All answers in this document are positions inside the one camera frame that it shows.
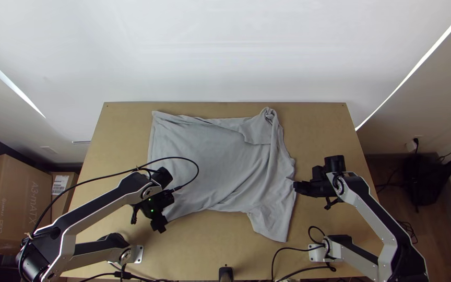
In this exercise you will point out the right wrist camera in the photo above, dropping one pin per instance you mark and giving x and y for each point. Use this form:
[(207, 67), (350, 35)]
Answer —
[(318, 172)]

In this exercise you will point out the white light strip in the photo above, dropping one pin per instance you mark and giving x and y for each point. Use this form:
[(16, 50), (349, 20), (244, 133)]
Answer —
[(10, 83)]

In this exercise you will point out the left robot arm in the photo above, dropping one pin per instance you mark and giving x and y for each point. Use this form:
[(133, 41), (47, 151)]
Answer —
[(92, 203)]

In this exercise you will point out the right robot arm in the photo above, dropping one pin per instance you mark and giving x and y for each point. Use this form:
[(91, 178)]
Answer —
[(370, 211)]

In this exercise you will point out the large cardboard box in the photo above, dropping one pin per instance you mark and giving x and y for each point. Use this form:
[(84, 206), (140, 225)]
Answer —
[(10, 199)]

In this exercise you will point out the grey t-shirt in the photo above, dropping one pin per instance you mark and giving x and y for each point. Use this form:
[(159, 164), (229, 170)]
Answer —
[(225, 168)]

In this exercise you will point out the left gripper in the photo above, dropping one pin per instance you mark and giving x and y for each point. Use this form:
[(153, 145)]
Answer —
[(159, 224)]

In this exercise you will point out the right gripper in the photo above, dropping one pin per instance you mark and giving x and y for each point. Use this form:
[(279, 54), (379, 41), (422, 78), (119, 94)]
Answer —
[(319, 188)]

